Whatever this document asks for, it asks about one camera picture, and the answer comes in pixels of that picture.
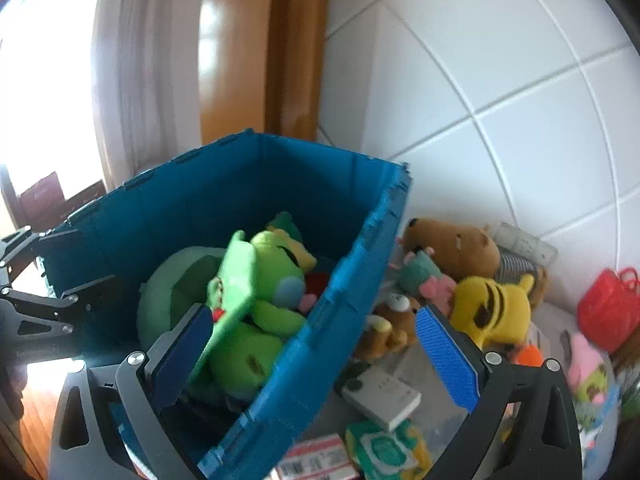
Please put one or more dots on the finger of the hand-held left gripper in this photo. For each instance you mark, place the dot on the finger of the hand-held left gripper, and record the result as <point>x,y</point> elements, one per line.
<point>50,310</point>
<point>30,240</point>

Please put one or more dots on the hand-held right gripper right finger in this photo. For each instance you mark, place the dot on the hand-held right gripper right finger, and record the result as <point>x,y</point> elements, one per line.
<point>445,350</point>

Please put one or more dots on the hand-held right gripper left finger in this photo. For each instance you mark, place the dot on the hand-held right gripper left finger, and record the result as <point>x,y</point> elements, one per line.
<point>180,355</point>

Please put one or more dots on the green frog plush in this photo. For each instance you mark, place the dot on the green frog plush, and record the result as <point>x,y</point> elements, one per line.
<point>270,265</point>

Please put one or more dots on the blue plastic crate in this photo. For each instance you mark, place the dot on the blue plastic crate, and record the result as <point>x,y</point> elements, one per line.
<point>225,185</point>

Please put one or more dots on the dark wooden cabinet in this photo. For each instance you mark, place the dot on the dark wooden cabinet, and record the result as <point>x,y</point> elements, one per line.
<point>45,192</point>

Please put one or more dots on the small brown bear plush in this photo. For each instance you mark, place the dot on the small brown bear plush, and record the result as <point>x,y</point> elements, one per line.
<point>387,330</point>

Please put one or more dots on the crinkled white tablecloth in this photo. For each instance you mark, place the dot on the crinkled white tablecloth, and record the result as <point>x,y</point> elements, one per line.
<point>445,412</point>

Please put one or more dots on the yellow black striped plush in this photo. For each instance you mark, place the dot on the yellow black striped plush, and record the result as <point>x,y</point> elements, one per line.
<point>500,310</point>

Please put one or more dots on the white rectangular box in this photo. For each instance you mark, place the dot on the white rectangular box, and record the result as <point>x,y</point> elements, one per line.
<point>385,395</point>

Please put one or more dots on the small teal pink plush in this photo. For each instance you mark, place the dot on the small teal pink plush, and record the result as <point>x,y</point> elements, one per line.
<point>417,272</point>

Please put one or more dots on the large brown bear plush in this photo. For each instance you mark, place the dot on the large brown bear plush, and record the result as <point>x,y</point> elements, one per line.
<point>450,250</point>

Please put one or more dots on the black white striped plush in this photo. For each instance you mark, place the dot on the black white striped plush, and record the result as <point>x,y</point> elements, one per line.
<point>515,266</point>

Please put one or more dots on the green wet wipes pack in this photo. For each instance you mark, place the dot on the green wet wipes pack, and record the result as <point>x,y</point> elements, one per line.
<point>385,447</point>

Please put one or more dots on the window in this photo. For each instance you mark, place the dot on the window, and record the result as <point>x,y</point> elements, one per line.
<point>40,110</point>

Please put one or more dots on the pink and green plush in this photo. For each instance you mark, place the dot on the pink and green plush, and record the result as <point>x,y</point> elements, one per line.
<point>585,365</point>

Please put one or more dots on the red toy suitcase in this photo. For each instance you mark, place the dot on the red toy suitcase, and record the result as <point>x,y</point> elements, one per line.
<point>607,310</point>

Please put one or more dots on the pink white tissue pack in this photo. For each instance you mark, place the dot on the pink white tissue pack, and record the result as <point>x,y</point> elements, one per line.
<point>315,460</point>

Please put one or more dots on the white curtain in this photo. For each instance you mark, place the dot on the white curtain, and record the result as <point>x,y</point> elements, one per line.
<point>145,85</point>

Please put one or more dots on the wooden wall pillar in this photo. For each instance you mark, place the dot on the wooden wall pillar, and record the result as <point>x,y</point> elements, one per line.
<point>250,60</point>

